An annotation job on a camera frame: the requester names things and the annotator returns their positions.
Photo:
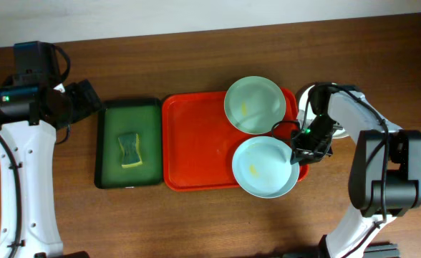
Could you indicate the green and yellow sponge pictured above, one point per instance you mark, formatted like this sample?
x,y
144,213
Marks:
x,y
130,147

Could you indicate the light blue plate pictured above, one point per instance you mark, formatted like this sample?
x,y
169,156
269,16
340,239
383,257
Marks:
x,y
262,167

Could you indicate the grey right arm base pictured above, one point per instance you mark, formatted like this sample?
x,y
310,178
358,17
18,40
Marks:
x,y
382,251

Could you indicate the white plate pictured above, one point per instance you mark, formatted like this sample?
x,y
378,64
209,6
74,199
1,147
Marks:
x,y
305,111

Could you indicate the light green plate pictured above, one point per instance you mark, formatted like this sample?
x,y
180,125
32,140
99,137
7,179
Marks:
x,y
254,104

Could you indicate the green tray with black rim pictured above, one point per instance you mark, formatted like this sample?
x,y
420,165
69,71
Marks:
x,y
118,117

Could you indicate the red plastic tray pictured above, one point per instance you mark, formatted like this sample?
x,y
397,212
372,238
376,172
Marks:
x,y
198,142

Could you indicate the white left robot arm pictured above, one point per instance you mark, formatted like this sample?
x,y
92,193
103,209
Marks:
x,y
30,116

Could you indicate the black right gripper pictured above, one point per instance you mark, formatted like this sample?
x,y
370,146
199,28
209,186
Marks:
x,y
307,155

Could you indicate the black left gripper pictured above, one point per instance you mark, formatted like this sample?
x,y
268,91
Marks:
x,y
85,99

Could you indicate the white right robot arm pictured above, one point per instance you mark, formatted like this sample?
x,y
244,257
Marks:
x,y
385,177

